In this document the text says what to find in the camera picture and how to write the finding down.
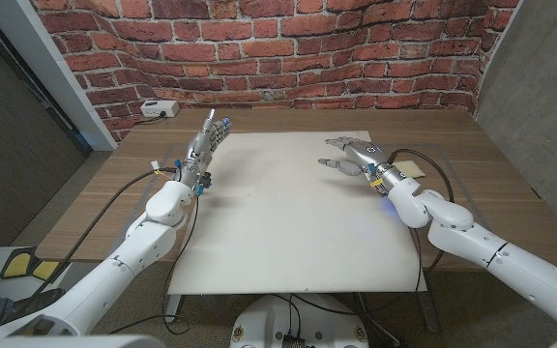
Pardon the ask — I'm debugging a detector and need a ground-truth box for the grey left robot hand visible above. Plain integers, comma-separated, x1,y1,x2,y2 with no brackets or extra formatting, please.
177,108,234,192

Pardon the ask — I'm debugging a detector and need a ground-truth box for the white robot torso shell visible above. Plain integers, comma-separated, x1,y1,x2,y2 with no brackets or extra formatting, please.
0,334,166,348

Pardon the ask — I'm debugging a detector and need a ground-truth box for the metal table leg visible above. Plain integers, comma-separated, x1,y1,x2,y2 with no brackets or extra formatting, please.
416,292,440,334
164,295,186,324

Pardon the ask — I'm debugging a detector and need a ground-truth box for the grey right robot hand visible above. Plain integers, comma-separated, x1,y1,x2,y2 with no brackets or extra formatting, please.
317,136,408,197

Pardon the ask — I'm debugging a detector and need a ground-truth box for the white power outlet box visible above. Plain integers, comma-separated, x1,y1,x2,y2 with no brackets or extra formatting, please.
139,100,181,119

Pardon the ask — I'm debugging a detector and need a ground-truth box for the black shoe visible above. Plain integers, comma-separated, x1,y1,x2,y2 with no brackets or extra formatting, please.
7,288,67,320

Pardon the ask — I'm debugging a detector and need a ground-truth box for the red brick print backdrop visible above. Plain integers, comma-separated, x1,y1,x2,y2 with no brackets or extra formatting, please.
30,0,521,142

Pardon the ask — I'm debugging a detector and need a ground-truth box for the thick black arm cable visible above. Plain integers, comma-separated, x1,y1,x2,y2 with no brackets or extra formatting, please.
31,166,178,301
387,148,455,276

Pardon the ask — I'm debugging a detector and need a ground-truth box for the yellow black foot pedal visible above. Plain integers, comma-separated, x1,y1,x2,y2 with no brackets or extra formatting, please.
0,246,62,284

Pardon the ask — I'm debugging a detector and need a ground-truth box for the large white table mat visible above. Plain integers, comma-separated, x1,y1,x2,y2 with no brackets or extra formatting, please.
166,130,427,296

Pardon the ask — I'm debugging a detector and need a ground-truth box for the white door frame post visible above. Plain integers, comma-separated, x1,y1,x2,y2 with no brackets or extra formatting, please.
0,0,119,152

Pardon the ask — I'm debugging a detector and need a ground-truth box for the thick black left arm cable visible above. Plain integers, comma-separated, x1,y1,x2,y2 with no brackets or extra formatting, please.
31,166,178,301

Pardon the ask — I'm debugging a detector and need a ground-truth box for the thin black left wrist cable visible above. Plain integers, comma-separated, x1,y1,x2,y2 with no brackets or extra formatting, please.
108,195,200,335

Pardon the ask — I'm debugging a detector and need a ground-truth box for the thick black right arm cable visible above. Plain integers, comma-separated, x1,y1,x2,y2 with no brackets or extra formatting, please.
387,148,455,276

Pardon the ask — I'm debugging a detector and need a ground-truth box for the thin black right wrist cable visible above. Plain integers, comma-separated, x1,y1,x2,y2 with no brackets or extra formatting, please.
409,226,424,292

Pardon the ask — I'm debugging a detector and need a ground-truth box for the black outlet box cable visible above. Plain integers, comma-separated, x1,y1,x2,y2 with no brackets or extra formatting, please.
135,111,167,126

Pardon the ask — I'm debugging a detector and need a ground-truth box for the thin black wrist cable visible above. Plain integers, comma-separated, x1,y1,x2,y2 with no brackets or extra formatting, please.
108,195,200,335
409,226,424,292

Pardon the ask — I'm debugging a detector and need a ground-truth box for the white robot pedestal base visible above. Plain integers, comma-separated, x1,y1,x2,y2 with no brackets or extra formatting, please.
228,293,370,348

